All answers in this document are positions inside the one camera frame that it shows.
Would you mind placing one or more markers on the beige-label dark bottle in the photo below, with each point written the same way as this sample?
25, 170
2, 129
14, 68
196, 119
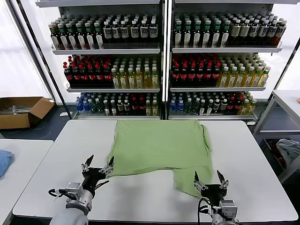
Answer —
245, 31
235, 31

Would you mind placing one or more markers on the small dark green bottle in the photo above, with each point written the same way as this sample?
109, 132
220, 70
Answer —
94, 107
100, 108
195, 107
188, 107

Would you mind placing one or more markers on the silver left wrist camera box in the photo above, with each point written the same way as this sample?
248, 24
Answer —
73, 188

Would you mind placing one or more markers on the grey metal parts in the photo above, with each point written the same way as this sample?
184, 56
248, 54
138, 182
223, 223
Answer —
16, 109

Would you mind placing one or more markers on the white side table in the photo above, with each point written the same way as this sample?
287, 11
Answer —
23, 164

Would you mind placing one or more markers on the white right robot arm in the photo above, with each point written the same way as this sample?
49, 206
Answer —
222, 219

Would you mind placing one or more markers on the crumpled light blue cloth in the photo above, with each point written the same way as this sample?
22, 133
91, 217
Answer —
289, 150

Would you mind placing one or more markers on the red-cap cola bottle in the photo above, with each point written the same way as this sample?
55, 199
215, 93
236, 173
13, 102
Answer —
68, 76
76, 76
107, 76
92, 76
99, 76
200, 75
192, 75
216, 75
84, 76
184, 75
208, 75
175, 75

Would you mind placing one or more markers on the small yellow juice bottle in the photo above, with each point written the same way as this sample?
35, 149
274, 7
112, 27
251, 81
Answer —
154, 109
148, 109
251, 108
243, 109

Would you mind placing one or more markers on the brown cardboard box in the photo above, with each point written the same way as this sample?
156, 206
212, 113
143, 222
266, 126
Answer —
14, 122

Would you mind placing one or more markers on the small blue drink bottle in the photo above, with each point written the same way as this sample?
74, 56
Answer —
79, 106
86, 106
173, 106
180, 106

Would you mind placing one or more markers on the white-cap blue-label dark bottle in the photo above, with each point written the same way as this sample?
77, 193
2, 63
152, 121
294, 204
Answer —
253, 31
107, 32
116, 32
280, 32
135, 32
124, 32
263, 32
153, 31
144, 31
272, 32

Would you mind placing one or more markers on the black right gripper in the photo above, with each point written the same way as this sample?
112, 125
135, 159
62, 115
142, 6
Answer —
214, 191

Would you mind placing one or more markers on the white shelf upright post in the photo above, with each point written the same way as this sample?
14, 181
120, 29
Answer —
166, 58

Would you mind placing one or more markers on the red cloth item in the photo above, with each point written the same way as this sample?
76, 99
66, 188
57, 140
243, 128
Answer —
281, 161

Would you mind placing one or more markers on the small red-label cola bottle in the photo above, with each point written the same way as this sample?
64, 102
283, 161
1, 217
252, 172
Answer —
230, 106
142, 107
134, 107
237, 106

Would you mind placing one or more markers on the white paper scrap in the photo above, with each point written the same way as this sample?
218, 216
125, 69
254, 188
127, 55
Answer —
63, 114

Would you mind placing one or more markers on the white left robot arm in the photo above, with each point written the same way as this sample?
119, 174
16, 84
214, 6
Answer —
79, 199

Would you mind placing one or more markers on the green polo shirt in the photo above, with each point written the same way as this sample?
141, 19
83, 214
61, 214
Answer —
159, 145

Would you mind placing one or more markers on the white drinks shelf unit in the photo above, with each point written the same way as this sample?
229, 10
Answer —
222, 50
105, 51

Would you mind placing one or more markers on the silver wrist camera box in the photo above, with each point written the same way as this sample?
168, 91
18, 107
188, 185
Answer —
73, 188
227, 207

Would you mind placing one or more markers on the green-cap dark tea bottle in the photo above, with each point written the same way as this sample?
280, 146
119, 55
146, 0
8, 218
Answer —
99, 38
81, 38
72, 39
178, 37
55, 39
187, 37
197, 37
216, 37
206, 37
225, 37
64, 39
90, 38

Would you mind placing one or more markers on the grey metal frame table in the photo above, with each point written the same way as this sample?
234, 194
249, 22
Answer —
284, 98

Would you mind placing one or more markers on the blue folded cloth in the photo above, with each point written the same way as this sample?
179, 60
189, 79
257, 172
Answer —
4, 161

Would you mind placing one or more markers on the small white-cap dark bottle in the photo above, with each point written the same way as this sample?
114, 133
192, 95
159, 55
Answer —
223, 106
209, 108
120, 107
107, 109
216, 106
113, 109
202, 108
127, 107

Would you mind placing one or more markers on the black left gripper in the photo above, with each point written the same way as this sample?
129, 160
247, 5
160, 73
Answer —
93, 174

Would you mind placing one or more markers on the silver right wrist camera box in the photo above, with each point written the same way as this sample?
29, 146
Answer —
227, 207

